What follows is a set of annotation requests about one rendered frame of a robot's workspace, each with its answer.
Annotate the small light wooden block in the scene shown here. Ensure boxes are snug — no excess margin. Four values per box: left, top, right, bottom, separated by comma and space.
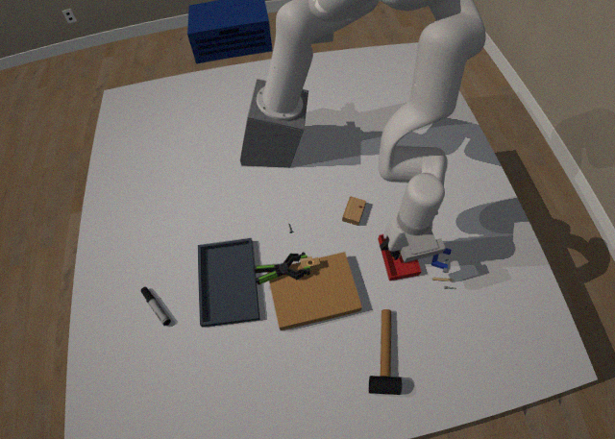
301, 257, 320, 270

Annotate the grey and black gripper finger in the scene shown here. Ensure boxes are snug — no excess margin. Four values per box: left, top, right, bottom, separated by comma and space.
380, 237, 400, 260

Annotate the small tan wooden block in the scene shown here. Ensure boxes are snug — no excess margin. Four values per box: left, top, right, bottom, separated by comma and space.
342, 196, 366, 226

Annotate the mallet with black head and wooden handle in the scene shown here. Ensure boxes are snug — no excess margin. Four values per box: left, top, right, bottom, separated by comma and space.
369, 309, 402, 395

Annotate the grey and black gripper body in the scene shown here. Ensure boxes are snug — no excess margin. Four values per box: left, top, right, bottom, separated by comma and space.
383, 215, 408, 252

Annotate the light wooden board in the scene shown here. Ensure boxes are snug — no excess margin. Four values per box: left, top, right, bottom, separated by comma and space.
269, 252, 362, 330

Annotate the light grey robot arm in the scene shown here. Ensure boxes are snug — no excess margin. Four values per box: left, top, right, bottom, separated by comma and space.
257, 0, 486, 263

